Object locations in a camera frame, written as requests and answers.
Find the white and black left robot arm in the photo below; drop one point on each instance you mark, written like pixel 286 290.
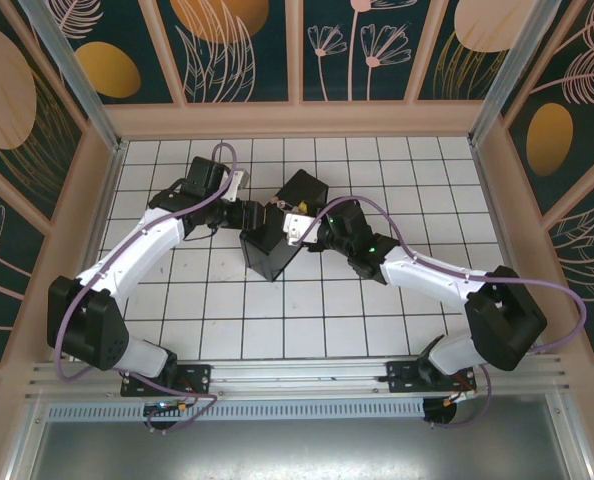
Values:
pixel 132 245

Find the grey metal panel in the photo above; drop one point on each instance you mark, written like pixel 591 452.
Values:
pixel 297 450

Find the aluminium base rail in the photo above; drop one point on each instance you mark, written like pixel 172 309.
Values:
pixel 302 372

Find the small silver padlock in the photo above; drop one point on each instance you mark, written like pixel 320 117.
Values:
pixel 280 202

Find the aluminium side rail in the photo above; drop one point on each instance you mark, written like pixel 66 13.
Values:
pixel 500 225
pixel 106 205

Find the aluminium frame post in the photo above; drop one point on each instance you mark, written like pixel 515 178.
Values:
pixel 83 85
pixel 507 75

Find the small green circuit board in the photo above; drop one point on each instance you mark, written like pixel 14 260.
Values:
pixel 164 405

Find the black box with painting print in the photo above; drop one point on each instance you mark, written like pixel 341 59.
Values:
pixel 264 250

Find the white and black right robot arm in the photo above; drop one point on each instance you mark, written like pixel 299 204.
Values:
pixel 422 275

